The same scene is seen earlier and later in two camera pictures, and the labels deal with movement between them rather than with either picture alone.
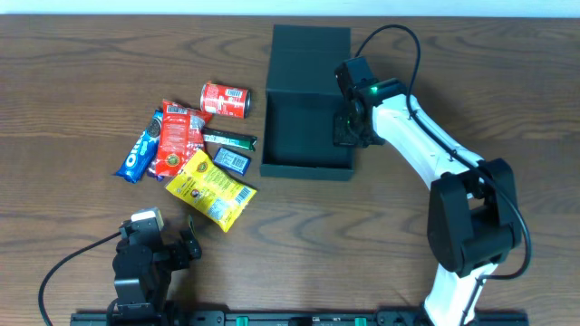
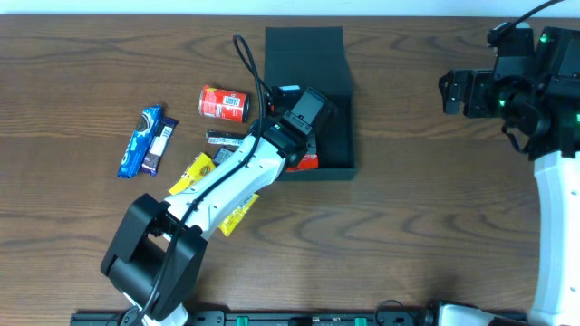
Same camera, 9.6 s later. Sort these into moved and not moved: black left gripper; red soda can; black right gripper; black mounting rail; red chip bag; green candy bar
Moved: red chip bag; black left gripper; black right gripper
Not moved: black mounting rail; red soda can; green candy bar
